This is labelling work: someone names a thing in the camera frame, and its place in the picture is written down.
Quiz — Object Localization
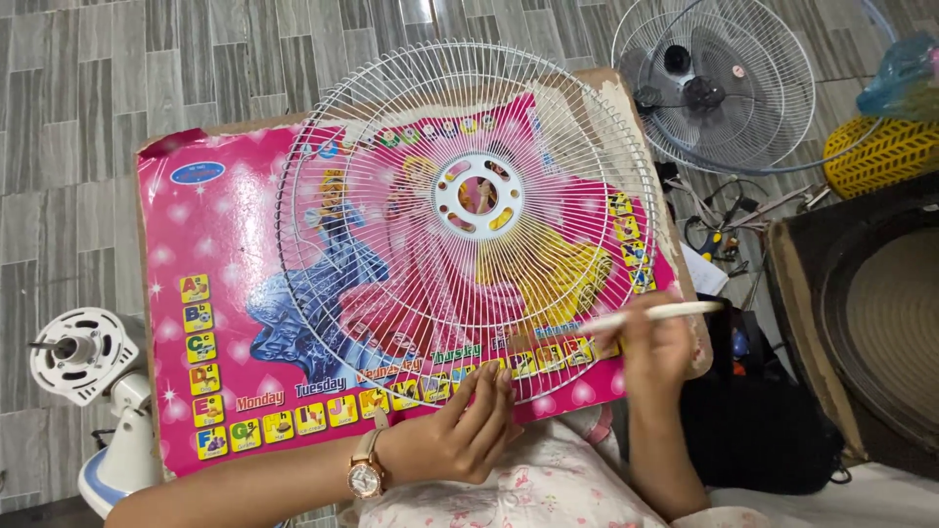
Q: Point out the person's left hand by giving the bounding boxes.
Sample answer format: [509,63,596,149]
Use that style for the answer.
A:
[378,361,525,487]

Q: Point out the person's right hand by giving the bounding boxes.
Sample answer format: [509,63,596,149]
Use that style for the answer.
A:
[589,292,699,396]

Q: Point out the white handled paintbrush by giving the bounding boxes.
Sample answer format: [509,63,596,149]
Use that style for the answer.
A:
[510,299,726,354]

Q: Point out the white wire fan grille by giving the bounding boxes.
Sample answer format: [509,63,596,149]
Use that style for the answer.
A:
[273,40,661,409]

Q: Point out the white paper sheet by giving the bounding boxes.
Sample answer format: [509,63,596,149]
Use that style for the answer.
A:
[678,242,732,298]

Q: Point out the person's floral white clothing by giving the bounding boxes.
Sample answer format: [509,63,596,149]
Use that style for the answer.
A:
[337,402,773,528]

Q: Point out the rose gold wristwatch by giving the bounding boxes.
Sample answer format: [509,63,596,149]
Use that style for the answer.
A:
[346,407,392,501]

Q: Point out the black bag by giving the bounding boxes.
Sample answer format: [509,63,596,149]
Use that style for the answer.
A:
[678,293,853,497]

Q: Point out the black carton with round disc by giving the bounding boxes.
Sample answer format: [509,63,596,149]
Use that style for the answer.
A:
[765,172,939,464]

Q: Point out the fan with grey blades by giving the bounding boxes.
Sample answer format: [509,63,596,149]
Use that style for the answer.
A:
[610,0,900,177]

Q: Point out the pink printed alphabet lap desk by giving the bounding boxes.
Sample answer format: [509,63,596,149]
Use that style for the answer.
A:
[134,67,714,481]

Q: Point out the yellow plastic basket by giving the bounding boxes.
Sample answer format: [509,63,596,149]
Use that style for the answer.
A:
[822,116,939,200]

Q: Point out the blue plastic bag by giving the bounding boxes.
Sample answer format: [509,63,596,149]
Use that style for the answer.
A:
[854,33,939,123]

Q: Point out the white fan motor on stand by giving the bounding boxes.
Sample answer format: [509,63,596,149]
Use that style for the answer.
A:
[28,307,167,519]

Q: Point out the tangle of cables and tools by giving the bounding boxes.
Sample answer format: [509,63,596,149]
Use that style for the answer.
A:
[653,161,834,296]

